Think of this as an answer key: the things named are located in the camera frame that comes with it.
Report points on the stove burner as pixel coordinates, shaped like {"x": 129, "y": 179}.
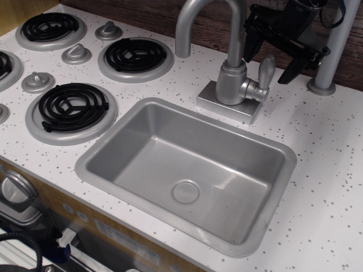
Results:
{"x": 71, "y": 114}
{"x": 50, "y": 31}
{"x": 11, "y": 69}
{"x": 135, "y": 60}

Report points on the back left stove burner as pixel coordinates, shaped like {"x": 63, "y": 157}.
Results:
{"x": 50, "y": 31}

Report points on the silver stove knob lower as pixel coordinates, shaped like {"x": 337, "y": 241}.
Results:
{"x": 37, "y": 83}

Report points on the silver stove knob middle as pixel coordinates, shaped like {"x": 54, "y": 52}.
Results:
{"x": 76, "y": 55}

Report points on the silver oven dial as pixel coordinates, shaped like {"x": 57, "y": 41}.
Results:
{"x": 16, "y": 191}

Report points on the front right stove burner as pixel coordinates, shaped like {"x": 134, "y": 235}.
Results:
{"x": 71, "y": 114}

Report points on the silver stove knob edge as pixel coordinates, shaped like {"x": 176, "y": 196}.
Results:
{"x": 4, "y": 113}

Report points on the grey plastic sink basin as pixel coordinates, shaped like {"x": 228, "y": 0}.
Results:
{"x": 215, "y": 182}

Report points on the silver oven door handle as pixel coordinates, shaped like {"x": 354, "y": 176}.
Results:
{"x": 28, "y": 219}

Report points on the silver toy faucet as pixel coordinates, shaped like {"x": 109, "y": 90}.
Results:
{"x": 234, "y": 95}

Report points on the silver stove knob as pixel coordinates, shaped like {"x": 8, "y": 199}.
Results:
{"x": 76, "y": 55}
{"x": 108, "y": 32}
{"x": 37, "y": 83}

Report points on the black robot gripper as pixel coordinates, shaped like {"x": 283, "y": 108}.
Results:
{"x": 291, "y": 31}

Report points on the silver stove knob top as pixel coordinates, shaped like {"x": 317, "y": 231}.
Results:
{"x": 108, "y": 32}

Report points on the front left stove burner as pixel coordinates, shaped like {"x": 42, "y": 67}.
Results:
{"x": 11, "y": 69}

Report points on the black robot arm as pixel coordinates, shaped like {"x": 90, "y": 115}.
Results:
{"x": 289, "y": 30}

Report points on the silver vertical support pole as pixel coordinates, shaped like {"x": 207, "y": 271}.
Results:
{"x": 323, "y": 84}

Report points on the silver faucet lever handle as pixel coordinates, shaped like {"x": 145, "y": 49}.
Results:
{"x": 266, "y": 71}

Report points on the back right stove burner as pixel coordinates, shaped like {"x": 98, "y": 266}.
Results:
{"x": 135, "y": 60}

